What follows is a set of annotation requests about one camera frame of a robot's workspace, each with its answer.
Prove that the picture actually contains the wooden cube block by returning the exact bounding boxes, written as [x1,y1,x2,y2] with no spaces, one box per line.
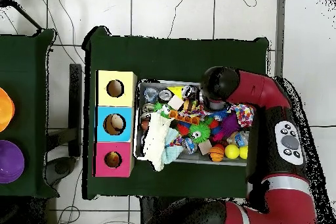
[167,95,185,112]
[198,139,213,156]

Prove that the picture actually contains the purple spiky ball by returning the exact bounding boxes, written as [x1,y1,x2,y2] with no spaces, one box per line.
[212,114,241,142]

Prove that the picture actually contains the yellow ball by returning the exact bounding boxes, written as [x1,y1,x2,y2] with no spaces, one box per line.
[238,145,249,160]
[224,145,240,160]

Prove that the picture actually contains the silver metal can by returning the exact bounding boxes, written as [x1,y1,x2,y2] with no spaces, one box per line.
[182,85,198,102]
[158,89,174,103]

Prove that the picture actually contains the yellow plastic block toy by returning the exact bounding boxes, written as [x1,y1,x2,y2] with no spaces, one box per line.
[167,86,184,100]

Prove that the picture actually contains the cream yellow waffle cloth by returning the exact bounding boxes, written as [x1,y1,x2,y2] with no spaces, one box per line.
[142,112,173,172]

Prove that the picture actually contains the yellow plush duck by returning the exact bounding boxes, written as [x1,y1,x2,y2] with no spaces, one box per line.
[106,152,121,168]

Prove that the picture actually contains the small orange basketball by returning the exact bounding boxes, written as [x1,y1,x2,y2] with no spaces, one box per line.
[209,146,225,162]

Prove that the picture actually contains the wooden box with three holes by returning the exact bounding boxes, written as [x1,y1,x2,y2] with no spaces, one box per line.
[94,70,138,178]

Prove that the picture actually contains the dark green table cloth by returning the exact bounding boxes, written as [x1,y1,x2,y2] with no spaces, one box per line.
[83,26,271,200]
[0,29,56,198]

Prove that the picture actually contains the green spiky ball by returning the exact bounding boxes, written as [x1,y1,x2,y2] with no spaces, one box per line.
[154,102,173,119]
[188,123,210,143]

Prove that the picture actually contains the small orange plastic block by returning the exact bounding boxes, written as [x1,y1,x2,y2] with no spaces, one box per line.
[169,109,200,126]

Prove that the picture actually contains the colourful patterned cloth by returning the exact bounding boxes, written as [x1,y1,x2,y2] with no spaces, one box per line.
[230,102,256,129]

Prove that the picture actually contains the mint green waffle cloth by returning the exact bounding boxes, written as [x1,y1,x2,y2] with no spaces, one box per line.
[161,128,184,165]

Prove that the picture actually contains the orange plate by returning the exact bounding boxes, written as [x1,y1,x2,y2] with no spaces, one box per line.
[0,87,16,133]

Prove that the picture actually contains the shallow wire mesh bin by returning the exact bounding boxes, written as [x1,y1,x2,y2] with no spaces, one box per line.
[135,79,265,167]

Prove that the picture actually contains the purple plate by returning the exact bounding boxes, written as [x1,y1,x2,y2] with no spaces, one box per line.
[0,139,25,184]

